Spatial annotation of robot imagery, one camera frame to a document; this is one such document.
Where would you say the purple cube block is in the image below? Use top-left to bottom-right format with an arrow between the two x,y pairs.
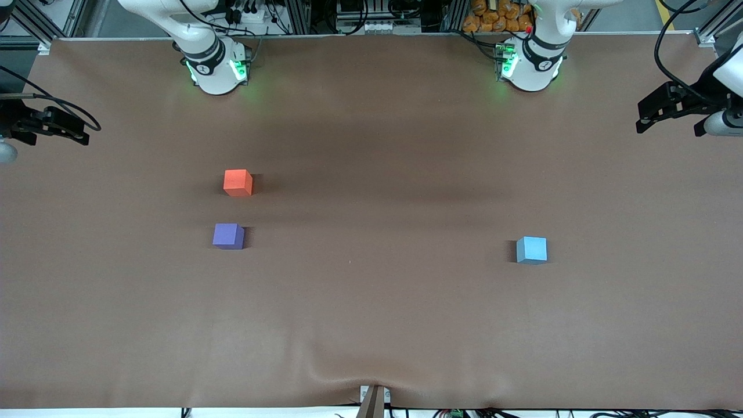
212,223 -> 246,250

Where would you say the white power strip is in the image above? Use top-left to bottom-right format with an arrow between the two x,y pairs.
229,5 -> 269,27

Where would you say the orange cube block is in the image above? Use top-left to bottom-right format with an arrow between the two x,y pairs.
223,169 -> 254,197

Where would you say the black left camera cable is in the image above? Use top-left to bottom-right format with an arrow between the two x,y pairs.
654,0 -> 716,106

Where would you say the brown table cloth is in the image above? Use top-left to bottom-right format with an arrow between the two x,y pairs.
0,32 -> 743,410

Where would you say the brown camera mount post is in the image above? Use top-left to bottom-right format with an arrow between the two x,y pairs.
357,384 -> 391,418

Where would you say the aluminium frame profile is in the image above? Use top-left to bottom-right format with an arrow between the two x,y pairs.
0,0 -> 89,56
694,12 -> 735,48

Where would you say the light blue cube block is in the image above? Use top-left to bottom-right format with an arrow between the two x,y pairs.
516,236 -> 548,265

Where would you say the white terminal block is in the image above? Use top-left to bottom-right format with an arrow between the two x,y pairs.
363,20 -> 423,35

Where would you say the orange mesh bag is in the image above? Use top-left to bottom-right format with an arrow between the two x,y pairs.
463,0 -> 535,34

